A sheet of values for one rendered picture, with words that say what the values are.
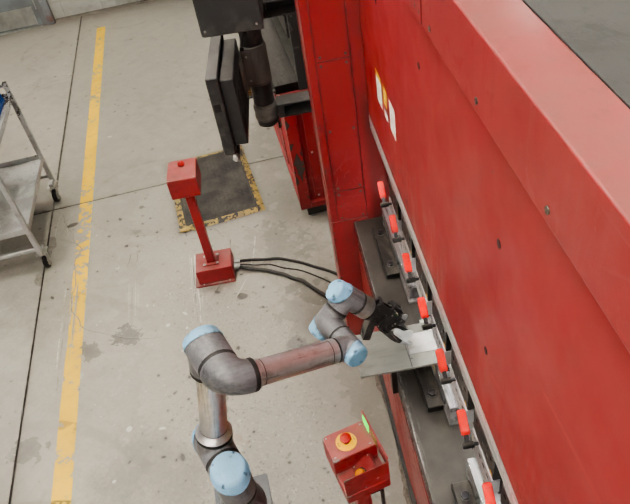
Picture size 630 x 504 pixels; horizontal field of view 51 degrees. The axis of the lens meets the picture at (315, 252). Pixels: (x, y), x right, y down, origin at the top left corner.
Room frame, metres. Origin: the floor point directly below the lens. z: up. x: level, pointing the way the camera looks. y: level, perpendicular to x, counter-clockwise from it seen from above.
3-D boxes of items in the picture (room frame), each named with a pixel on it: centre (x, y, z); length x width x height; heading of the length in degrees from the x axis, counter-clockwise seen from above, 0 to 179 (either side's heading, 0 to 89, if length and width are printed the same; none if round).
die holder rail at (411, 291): (1.96, -0.35, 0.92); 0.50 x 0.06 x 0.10; 1
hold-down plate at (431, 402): (1.37, -0.30, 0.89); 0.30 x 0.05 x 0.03; 1
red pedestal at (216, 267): (3.05, 0.64, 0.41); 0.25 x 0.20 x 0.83; 91
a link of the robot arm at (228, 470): (1.08, 0.37, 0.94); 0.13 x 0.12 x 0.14; 24
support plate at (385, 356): (1.40, -0.20, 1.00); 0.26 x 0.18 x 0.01; 91
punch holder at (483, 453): (0.83, -0.36, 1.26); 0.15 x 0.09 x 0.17; 1
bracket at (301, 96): (2.70, -0.07, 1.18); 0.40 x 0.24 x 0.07; 1
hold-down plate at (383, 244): (2.01, -0.29, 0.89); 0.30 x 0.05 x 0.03; 1
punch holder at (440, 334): (1.23, -0.35, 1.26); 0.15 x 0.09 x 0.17; 1
